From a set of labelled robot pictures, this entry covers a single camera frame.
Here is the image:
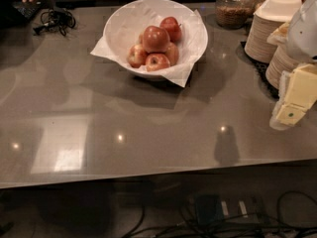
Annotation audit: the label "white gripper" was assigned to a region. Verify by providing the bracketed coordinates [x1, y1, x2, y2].
[276, 63, 317, 126]

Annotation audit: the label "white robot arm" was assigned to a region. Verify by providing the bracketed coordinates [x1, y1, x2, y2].
[273, 0, 317, 126]

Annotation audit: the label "white bowl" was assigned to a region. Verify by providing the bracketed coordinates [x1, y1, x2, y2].
[102, 0, 209, 82]

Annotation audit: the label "black mat under plates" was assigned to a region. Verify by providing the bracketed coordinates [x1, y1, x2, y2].
[245, 53, 279, 100]

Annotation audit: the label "front paper plate stack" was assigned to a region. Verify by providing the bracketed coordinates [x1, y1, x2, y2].
[265, 47, 299, 89]

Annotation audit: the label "paper plate stack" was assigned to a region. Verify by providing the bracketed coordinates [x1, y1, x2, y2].
[244, 14, 281, 63]
[265, 47, 299, 89]

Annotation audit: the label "back paper plate stack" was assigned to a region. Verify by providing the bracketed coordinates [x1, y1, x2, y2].
[244, 14, 281, 63]

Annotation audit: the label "white foam container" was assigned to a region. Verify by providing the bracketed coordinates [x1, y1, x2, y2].
[255, 0, 302, 22]

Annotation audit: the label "glass jar with grains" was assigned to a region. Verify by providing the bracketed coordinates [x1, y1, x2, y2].
[216, 0, 255, 29]

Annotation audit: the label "dark power box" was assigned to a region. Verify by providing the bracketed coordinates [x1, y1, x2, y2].
[194, 194, 224, 226]

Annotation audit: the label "white paper liner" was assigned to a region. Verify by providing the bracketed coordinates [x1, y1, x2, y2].
[90, 0, 206, 88]

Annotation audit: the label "black laptop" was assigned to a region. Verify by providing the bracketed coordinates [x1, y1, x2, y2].
[0, 0, 42, 23]

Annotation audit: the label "floor cables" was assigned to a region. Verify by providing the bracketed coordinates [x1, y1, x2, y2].
[121, 190, 317, 238]

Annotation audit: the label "black cable bundle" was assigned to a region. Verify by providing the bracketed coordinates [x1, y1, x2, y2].
[33, 7, 77, 38]

